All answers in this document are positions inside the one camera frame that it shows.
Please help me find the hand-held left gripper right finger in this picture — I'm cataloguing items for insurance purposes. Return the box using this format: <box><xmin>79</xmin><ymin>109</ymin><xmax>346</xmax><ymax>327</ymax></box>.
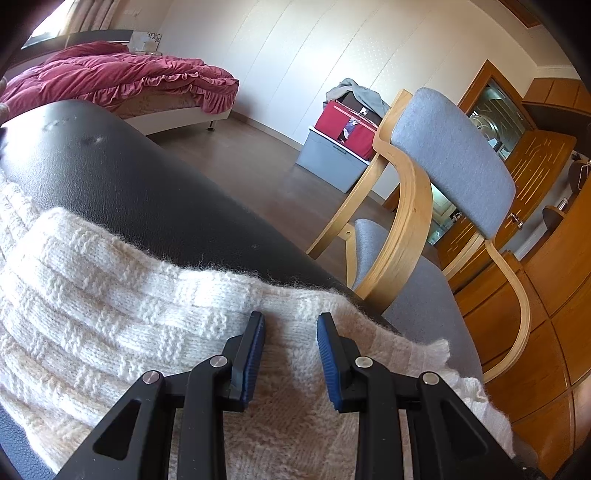
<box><xmin>316</xmin><ymin>312</ymin><xmax>518</xmax><ymax>480</ymax></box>

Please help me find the white knit sweater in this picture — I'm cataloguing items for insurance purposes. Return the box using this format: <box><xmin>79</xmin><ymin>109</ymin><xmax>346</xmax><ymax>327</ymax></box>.
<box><xmin>0</xmin><ymin>168</ymin><xmax>515</xmax><ymax>480</ymax></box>

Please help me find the dark grey headboard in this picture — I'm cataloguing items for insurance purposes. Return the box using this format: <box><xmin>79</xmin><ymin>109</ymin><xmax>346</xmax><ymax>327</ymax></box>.
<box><xmin>23</xmin><ymin>30</ymin><xmax>134</xmax><ymax>49</ymax></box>

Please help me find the beige patterned curtain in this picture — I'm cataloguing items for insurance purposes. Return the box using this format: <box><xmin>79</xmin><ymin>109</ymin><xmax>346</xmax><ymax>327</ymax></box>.
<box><xmin>69</xmin><ymin>0</ymin><xmax>116</xmax><ymax>35</ymax></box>

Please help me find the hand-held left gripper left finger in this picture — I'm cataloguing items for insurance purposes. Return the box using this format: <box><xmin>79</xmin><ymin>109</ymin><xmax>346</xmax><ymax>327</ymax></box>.
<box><xmin>55</xmin><ymin>311</ymin><xmax>266</xmax><ymax>480</ymax></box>

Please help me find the wooden chair with grey cushions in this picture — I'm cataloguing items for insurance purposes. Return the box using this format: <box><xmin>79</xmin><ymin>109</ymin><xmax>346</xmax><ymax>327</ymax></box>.
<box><xmin>306</xmin><ymin>88</ymin><xmax>532</xmax><ymax>386</ymax></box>

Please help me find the red ruffled quilt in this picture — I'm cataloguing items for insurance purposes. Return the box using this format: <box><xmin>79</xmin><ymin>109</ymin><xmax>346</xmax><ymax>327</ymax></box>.
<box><xmin>0</xmin><ymin>41</ymin><xmax>240</xmax><ymax>121</ymax></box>

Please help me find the bright window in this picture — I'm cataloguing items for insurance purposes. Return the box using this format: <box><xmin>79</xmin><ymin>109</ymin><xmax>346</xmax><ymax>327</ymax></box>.
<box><xmin>32</xmin><ymin>0</ymin><xmax>77</xmax><ymax>40</ymax></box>

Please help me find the white floral nightstand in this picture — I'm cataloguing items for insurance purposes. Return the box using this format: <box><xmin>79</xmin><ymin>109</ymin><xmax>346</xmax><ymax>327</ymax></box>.
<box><xmin>129</xmin><ymin>31</ymin><xmax>164</xmax><ymax>57</ymax></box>

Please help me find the red fabric storage box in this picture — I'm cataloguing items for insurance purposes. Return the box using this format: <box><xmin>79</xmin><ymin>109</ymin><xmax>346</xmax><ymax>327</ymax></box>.
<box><xmin>315</xmin><ymin>102</ymin><xmax>384</xmax><ymax>161</ymax></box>

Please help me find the grey plastic storage box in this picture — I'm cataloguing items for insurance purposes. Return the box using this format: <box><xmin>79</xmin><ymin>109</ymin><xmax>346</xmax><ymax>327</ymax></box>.
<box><xmin>295</xmin><ymin>127</ymin><xmax>370</xmax><ymax>193</ymax></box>

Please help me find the grey garment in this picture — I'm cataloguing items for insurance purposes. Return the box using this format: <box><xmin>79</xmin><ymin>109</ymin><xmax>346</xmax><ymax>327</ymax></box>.
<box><xmin>325</xmin><ymin>78</ymin><xmax>392</xmax><ymax>121</ymax></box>

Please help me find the wooden wardrobe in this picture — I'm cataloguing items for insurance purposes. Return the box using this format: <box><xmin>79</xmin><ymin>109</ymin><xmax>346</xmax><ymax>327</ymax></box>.
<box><xmin>443</xmin><ymin>76</ymin><xmax>591</xmax><ymax>467</ymax></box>

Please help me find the wooden door with glass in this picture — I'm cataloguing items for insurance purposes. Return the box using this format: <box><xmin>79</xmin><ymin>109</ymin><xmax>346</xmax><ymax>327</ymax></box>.
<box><xmin>425</xmin><ymin>59</ymin><xmax>541</xmax><ymax>250</ymax></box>

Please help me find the beige bed frame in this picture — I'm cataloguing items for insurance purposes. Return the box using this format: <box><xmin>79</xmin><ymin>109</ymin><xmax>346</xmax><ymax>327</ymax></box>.
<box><xmin>113</xmin><ymin>90</ymin><xmax>234</xmax><ymax>137</ymax></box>

